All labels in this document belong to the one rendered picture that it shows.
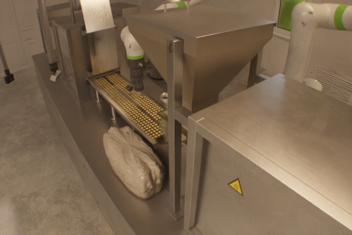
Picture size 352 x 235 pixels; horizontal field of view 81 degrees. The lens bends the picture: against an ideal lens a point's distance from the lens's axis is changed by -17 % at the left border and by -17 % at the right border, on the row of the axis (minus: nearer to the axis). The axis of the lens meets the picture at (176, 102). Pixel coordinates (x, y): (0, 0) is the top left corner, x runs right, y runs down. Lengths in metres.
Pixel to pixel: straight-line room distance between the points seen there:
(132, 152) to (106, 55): 0.82
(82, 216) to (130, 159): 1.15
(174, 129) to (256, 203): 0.31
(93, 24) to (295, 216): 1.45
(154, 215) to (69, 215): 1.20
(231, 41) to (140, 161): 0.59
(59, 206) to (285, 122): 1.93
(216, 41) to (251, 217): 0.45
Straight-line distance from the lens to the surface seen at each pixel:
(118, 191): 1.14
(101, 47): 1.64
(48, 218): 2.18
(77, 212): 2.13
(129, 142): 1.09
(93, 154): 1.34
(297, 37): 1.12
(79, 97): 1.77
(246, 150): 0.52
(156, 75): 3.74
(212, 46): 0.61
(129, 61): 1.31
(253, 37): 0.74
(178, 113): 0.66
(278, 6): 3.29
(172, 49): 0.60
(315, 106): 0.75
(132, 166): 1.01
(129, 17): 0.82
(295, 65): 1.16
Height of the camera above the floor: 1.68
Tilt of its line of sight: 32 degrees down
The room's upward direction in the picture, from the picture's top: straight up
